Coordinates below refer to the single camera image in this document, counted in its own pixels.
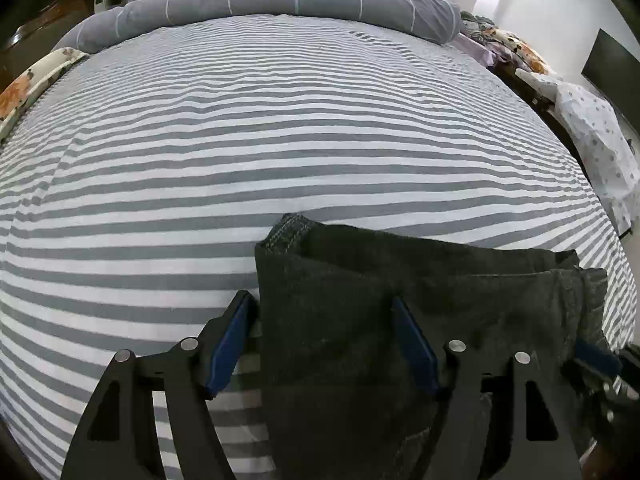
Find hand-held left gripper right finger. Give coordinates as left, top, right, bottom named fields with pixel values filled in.
left=390, top=296, right=583, bottom=480

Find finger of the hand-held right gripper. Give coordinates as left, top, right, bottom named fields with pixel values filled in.
left=562, top=337, right=623, bottom=396

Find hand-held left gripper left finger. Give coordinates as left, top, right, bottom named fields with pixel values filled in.
left=60, top=290, right=261, bottom=480

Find dark denim pants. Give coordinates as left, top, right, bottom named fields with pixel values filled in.
left=254, top=213, right=621, bottom=480

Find grey white striped bed sheet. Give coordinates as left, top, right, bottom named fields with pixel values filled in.
left=0, top=14, right=632, bottom=480

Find white dotted cloth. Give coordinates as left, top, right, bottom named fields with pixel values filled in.
left=515, top=67, right=640, bottom=236

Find floral quilt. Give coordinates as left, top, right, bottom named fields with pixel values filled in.
left=457, top=10, right=551, bottom=76

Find cream floral pillow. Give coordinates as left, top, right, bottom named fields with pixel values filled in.
left=0, top=47, right=90, bottom=141

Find grey bolster pillow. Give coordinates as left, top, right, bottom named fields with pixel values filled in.
left=52, top=0, right=465, bottom=55

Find dark wooden headboard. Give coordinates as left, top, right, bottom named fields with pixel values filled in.
left=0, top=0, right=98, bottom=91

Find black wall television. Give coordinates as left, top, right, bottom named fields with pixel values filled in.
left=581, top=28, right=640, bottom=128

